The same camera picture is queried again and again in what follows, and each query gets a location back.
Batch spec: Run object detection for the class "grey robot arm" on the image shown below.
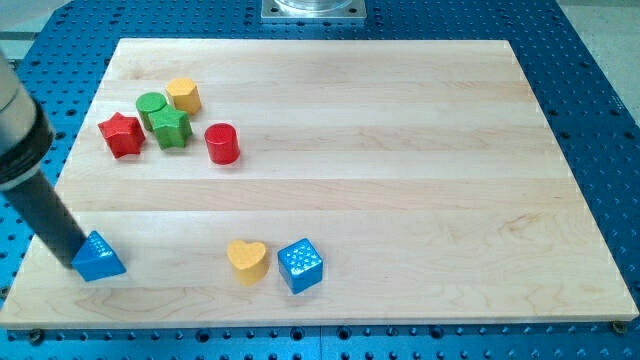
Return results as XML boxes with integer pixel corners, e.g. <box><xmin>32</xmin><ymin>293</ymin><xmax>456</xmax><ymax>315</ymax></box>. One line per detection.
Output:
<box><xmin>1</xmin><ymin>57</ymin><xmax>86</xmax><ymax>268</ymax></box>

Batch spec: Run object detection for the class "yellow wooden heart block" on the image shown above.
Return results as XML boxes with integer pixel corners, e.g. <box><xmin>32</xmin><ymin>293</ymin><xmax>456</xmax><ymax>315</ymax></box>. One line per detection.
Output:
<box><xmin>227</xmin><ymin>239</ymin><xmax>270</xmax><ymax>286</ymax></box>

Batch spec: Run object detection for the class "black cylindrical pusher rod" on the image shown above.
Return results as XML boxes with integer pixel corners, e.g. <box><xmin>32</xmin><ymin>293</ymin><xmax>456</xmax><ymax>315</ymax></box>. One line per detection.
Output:
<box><xmin>1</xmin><ymin>169</ymin><xmax>86</xmax><ymax>268</ymax></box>

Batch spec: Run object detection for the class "red wooden star block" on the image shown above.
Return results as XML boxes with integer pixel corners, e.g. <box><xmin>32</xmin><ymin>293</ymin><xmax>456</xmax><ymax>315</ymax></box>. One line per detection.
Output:
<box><xmin>98</xmin><ymin>112</ymin><xmax>146</xmax><ymax>159</ymax></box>

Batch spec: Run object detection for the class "yellow wooden hexagon block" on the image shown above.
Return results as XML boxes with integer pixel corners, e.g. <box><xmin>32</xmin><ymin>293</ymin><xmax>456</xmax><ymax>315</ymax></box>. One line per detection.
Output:
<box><xmin>165</xmin><ymin>78</ymin><xmax>201</xmax><ymax>115</ymax></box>

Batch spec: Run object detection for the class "light wooden board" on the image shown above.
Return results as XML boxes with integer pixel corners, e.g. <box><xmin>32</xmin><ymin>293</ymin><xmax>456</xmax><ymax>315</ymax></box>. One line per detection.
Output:
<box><xmin>1</xmin><ymin>39</ymin><xmax>638</xmax><ymax>329</ymax></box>

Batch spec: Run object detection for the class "green wooden cylinder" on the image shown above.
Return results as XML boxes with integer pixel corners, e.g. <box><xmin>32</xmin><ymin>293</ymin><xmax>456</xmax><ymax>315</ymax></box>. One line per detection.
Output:
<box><xmin>135</xmin><ymin>92</ymin><xmax>167</xmax><ymax>131</ymax></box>

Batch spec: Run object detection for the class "green wooden star block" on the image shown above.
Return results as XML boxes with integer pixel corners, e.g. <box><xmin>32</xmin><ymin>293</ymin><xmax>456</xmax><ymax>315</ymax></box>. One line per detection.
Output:
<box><xmin>149</xmin><ymin>105</ymin><xmax>193</xmax><ymax>150</ymax></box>

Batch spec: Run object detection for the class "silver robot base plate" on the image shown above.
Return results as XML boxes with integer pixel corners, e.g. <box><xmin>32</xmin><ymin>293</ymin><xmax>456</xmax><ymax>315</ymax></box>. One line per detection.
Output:
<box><xmin>261</xmin><ymin>0</ymin><xmax>367</xmax><ymax>20</ymax></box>

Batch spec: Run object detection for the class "blue wooden triangle block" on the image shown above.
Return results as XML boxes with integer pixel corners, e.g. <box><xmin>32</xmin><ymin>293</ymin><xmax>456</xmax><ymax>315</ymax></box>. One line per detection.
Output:
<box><xmin>71</xmin><ymin>231</ymin><xmax>126</xmax><ymax>282</ymax></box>

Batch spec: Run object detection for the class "blue wooden cube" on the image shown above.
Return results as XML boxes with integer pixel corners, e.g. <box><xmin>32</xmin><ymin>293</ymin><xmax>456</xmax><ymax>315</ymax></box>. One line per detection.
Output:
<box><xmin>277</xmin><ymin>238</ymin><xmax>324</xmax><ymax>294</ymax></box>

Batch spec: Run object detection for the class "red wooden cylinder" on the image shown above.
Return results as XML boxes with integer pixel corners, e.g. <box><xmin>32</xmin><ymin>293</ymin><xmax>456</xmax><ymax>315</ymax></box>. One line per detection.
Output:
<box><xmin>204</xmin><ymin>123</ymin><xmax>240</xmax><ymax>165</ymax></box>

